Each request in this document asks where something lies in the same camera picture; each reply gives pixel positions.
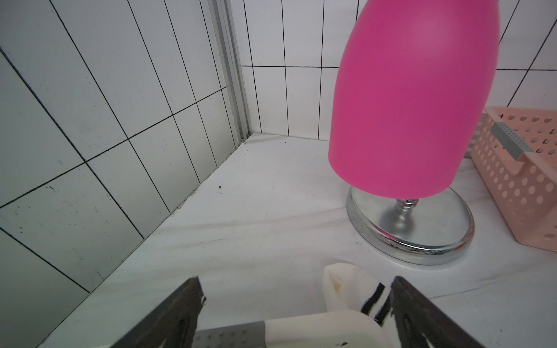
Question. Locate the pink plastic wine glass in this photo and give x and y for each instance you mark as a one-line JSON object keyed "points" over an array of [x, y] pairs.
{"points": [[412, 84]]}

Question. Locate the cream sock with black stripes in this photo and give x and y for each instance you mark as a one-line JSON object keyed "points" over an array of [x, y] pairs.
{"points": [[348, 287]]}

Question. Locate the pink perforated plastic basket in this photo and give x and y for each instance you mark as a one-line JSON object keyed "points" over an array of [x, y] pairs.
{"points": [[515, 154]]}

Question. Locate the white perforated plastic basket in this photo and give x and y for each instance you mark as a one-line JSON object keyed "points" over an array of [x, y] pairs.
{"points": [[334, 329]]}

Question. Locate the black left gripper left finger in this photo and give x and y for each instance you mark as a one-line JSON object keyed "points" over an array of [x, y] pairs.
{"points": [[172, 323]]}

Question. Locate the chrome glass holder stand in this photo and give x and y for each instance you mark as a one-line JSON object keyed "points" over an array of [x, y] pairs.
{"points": [[431, 231]]}

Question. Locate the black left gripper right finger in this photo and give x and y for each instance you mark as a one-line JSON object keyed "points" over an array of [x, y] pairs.
{"points": [[420, 323]]}

